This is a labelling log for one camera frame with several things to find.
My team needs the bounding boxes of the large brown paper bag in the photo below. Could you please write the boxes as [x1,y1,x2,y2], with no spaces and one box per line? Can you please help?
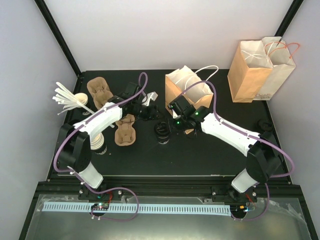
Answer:
[227,40,273,103]

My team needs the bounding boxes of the black paper coffee cup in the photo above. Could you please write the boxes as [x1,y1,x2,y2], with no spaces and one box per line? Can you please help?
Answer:
[155,131,170,145]

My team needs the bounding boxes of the cup holding straws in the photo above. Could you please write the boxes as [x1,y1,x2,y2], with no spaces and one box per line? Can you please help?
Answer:
[74,92,88,108]

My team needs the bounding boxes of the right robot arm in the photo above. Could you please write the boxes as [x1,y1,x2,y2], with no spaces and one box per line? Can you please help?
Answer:
[168,95,282,202]

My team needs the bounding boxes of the white paper bag orange handle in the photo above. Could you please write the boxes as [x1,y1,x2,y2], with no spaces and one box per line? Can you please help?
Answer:
[254,36,300,101]

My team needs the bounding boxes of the light blue cable duct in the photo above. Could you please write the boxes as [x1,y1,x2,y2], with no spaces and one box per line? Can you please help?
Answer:
[42,202,231,217]

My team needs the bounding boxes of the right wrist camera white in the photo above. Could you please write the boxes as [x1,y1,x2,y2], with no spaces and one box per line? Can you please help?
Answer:
[172,110,181,119]

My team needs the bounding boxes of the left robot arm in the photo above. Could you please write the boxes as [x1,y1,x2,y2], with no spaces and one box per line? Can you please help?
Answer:
[53,82,158,200]

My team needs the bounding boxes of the stack of pulp cup carriers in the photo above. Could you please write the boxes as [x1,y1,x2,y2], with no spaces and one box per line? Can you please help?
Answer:
[87,76,114,110]

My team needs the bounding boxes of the small brown paper bag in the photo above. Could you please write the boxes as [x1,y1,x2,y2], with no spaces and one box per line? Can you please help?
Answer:
[165,65,219,109]

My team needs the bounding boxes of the stack of paper cups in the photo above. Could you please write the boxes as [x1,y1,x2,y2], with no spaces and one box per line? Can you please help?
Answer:
[90,133,107,155]

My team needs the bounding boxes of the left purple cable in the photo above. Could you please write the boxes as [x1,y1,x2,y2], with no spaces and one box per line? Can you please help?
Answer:
[53,72,149,196]

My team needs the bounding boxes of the black cup lids stack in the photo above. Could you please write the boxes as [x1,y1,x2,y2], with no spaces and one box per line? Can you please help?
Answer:
[257,119,274,132]

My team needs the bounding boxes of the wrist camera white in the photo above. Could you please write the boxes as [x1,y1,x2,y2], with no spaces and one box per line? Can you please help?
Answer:
[172,110,181,119]
[141,91,158,106]

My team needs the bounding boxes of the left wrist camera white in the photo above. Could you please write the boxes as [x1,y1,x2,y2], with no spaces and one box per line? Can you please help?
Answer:
[141,91,158,106]

